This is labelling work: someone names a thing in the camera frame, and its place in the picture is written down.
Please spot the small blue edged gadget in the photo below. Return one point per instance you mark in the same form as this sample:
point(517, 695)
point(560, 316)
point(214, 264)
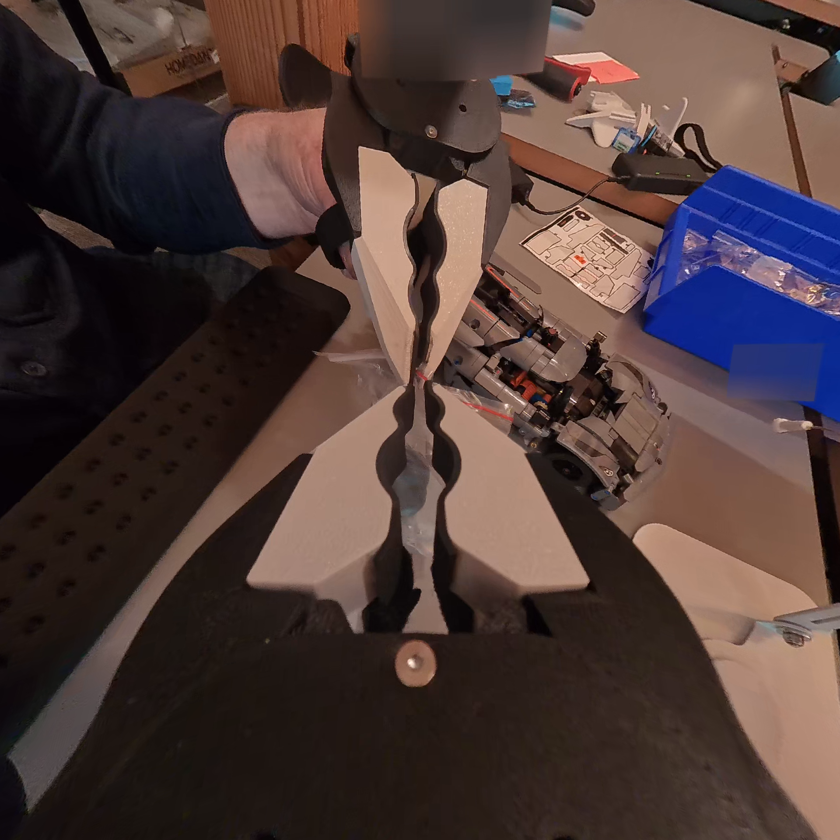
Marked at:
point(630, 139)

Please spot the blue plastic bin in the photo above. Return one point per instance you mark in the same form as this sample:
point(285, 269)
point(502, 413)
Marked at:
point(695, 308)

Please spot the black perforated office chair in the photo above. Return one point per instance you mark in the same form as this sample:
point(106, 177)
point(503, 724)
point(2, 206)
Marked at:
point(131, 459)

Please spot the black multiport charger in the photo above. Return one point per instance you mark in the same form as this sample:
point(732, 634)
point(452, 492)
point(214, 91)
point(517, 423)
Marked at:
point(520, 187)

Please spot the white sticker sheet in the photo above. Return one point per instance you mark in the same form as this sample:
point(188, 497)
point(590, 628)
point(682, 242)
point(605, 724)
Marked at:
point(590, 256)

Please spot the red paper card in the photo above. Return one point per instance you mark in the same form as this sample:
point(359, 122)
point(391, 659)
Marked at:
point(610, 69)

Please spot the wooden support post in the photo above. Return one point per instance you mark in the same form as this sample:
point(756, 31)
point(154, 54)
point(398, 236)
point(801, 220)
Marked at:
point(262, 46)

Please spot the person's left forearm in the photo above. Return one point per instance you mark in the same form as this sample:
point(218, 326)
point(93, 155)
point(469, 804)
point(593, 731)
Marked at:
point(131, 164)

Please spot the small blue plastic part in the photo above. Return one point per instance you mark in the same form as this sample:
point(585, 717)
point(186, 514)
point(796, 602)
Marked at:
point(508, 88)

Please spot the black power adapter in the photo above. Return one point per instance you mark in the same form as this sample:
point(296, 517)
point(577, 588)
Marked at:
point(656, 174)

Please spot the white book stand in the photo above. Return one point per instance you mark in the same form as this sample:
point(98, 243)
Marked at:
point(722, 590)

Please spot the partly built lego car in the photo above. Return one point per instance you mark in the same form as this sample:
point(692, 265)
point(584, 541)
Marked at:
point(590, 407)

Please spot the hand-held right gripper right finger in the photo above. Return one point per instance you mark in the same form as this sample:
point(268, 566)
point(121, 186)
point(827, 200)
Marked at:
point(518, 525)

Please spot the person's left hand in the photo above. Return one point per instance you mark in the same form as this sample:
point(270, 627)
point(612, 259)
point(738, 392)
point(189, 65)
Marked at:
point(275, 177)

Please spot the clear bag of lego parts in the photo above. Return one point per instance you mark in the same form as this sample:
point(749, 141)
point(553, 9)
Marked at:
point(358, 377)

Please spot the brown cardboard box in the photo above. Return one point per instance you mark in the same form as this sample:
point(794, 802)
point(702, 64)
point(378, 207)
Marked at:
point(170, 65)

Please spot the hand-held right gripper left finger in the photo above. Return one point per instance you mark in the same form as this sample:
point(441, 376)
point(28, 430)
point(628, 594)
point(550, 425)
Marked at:
point(315, 525)

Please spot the clear plastic bags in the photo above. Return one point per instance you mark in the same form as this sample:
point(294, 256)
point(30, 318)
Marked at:
point(754, 262)

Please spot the white folded paper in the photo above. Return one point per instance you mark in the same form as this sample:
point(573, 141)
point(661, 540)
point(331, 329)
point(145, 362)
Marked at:
point(604, 108)

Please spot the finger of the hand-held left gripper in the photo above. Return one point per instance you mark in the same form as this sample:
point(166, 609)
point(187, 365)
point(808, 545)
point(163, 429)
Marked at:
point(384, 249)
point(463, 249)

